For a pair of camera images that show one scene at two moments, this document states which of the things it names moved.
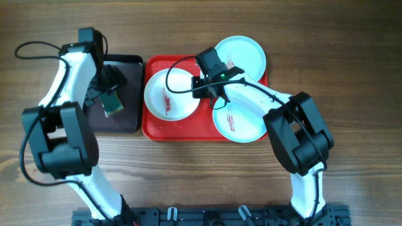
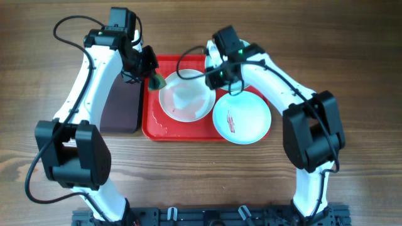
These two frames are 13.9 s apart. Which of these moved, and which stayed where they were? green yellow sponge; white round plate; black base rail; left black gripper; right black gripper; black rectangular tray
Moved: right black gripper; left black gripper; white round plate; green yellow sponge
Stayed: black rectangular tray; black base rail
